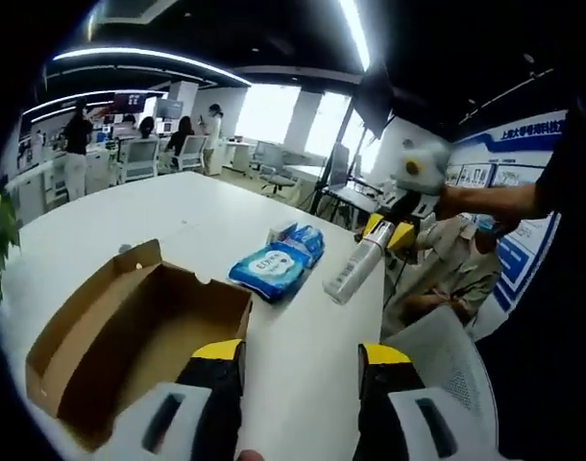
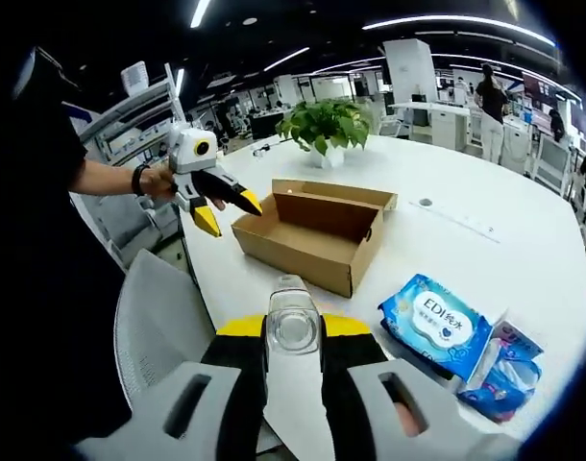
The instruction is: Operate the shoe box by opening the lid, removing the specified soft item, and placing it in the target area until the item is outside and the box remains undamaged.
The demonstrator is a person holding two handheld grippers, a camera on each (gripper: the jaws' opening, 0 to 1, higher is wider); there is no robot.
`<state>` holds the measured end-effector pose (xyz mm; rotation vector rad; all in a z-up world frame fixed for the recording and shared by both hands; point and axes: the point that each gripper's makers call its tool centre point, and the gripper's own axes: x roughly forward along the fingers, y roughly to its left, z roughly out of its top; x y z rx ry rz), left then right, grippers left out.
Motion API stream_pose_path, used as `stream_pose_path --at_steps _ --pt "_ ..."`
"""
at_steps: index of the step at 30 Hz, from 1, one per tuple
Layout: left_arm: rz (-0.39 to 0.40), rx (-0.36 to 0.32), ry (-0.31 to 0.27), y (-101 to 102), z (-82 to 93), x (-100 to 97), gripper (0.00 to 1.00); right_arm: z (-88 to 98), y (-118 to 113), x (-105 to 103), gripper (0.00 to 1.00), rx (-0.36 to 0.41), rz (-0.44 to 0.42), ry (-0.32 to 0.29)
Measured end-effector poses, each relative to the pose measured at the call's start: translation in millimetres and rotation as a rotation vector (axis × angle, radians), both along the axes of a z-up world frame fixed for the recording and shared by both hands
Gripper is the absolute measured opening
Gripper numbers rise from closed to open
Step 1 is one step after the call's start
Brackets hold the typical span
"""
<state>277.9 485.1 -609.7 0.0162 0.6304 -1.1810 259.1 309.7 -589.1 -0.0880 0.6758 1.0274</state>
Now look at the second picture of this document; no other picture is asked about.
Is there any ceiling light strip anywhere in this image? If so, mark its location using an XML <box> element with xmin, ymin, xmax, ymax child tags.
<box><xmin>263</xmin><ymin>45</ymin><xmax>311</xmax><ymax>73</ymax></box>
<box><xmin>361</xmin><ymin>13</ymin><xmax>556</xmax><ymax>47</ymax></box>

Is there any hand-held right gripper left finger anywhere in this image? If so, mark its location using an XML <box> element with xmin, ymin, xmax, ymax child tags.
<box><xmin>74</xmin><ymin>314</ymin><xmax>270</xmax><ymax>461</ymax></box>

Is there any white shelf rack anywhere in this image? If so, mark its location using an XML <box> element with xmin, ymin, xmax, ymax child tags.
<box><xmin>75</xmin><ymin>61</ymin><xmax>186</xmax><ymax>160</ymax></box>

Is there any person's left hand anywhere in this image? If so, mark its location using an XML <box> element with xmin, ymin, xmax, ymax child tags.
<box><xmin>141</xmin><ymin>161</ymin><xmax>227</xmax><ymax>213</ymax></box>

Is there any clear plastic bottle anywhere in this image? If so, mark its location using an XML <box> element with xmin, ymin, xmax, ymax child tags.
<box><xmin>261</xmin><ymin>274</ymin><xmax>325</xmax><ymax>356</ymax></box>

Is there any person's dark clothing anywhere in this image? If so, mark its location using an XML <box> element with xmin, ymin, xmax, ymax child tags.
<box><xmin>0</xmin><ymin>45</ymin><xmax>134</xmax><ymax>444</ymax></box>

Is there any brown cardboard shoe box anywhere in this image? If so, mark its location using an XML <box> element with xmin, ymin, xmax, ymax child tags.
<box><xmin>231</xmin><ymin>178</ymin><xmax>400</xmax><ymax>300</ymax></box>

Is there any white table cable cover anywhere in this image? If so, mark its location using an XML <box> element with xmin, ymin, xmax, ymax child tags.
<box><xmin>407</xmin><ymin>195</ymin><xmax>501</xmax><ymax>244</ymax></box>

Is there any blue soft tissue pack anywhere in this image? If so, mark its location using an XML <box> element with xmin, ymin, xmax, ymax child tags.
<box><xmin>457</xmin><ymin>311</ymin><xmax>547</xmax><ymax>425</ymax></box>

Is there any grey mesh office chair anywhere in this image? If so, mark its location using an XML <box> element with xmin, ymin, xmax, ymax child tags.
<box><xmin>113</xmin><ymin>248</ymin><xmax>218</xmax><ymax>400</ymax></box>

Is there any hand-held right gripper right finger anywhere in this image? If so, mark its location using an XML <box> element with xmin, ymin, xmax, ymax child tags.
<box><xmin>319</xmin><ymin>311</ymin><xmax>521</xmax><ymax>461</ymax></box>

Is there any black wristband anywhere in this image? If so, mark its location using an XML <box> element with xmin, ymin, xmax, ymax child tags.
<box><xmin>131</xmin><ymin>163</ymin><xmax>152</xmax><ymax>198</ymax></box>

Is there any potted green plant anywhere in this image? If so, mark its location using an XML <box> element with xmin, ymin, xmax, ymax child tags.
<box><xmin>274</xmin><ymin>97</ymin><xmax>374</xmax><ymax>170</ymax></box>

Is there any black and white cable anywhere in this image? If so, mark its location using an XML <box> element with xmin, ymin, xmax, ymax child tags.
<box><xmin>253</xmin><ymin>138</ymin><xmax>295</xmax><ymax>160</ymax></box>

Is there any blue wet wipes packet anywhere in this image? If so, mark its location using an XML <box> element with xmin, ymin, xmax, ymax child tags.
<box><xmin>378</xmin><ymin>273</ymin><xmax>497</xmax><ymax>386</ymax></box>

